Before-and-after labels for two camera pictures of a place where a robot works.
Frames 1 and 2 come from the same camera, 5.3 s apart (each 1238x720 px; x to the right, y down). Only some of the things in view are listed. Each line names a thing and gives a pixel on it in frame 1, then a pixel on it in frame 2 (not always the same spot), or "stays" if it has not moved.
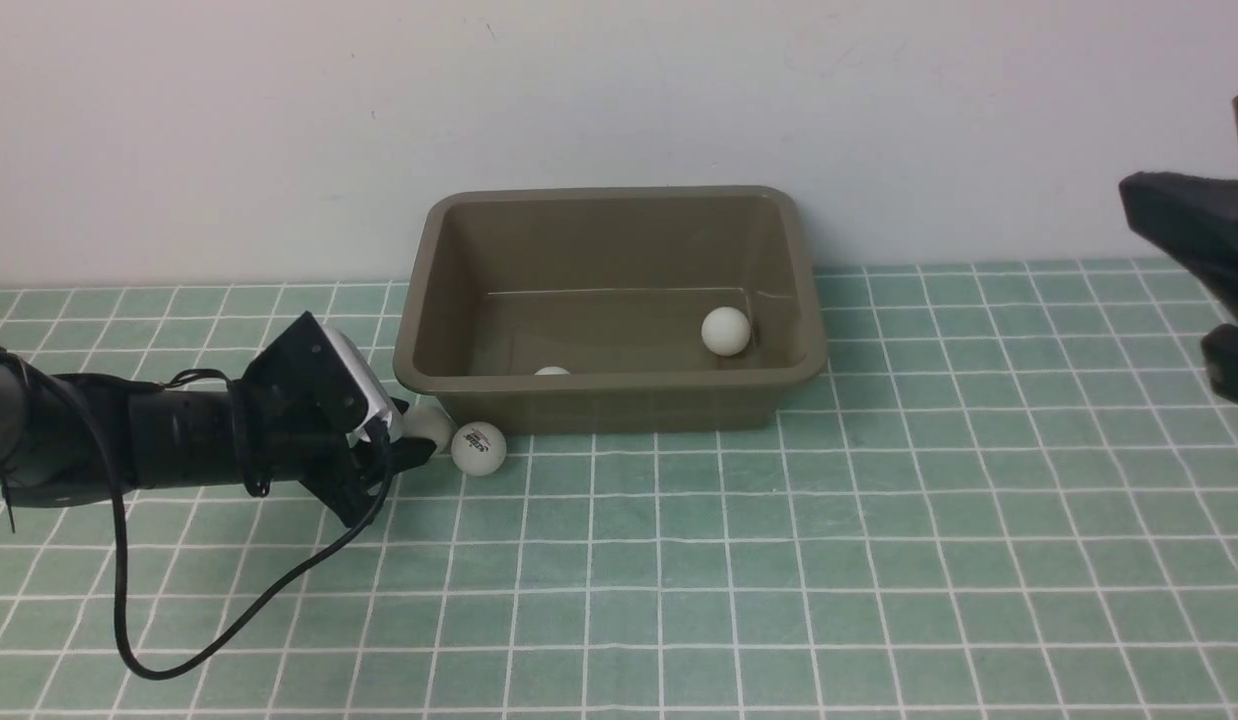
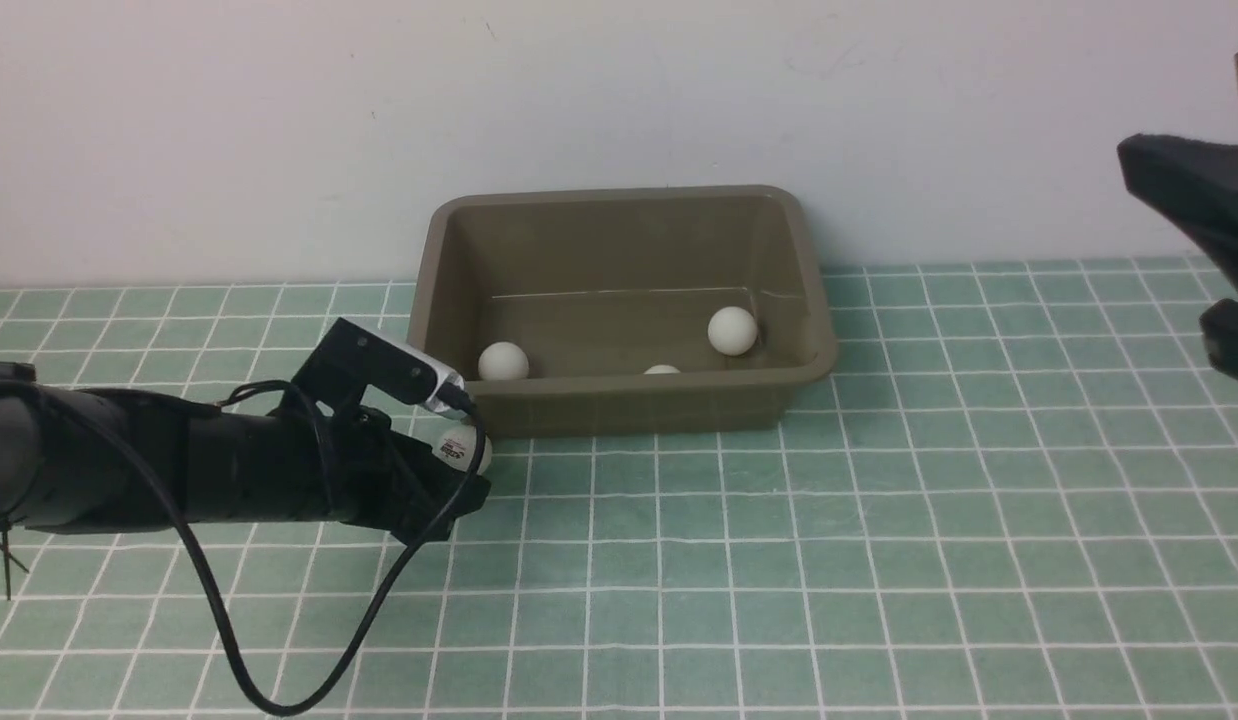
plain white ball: x=725 y=331 stays
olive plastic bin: x=583 y=309 stays
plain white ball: x=428 y=422 to x=503 y=361
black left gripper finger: x=407 y=452 to x=471 y=497
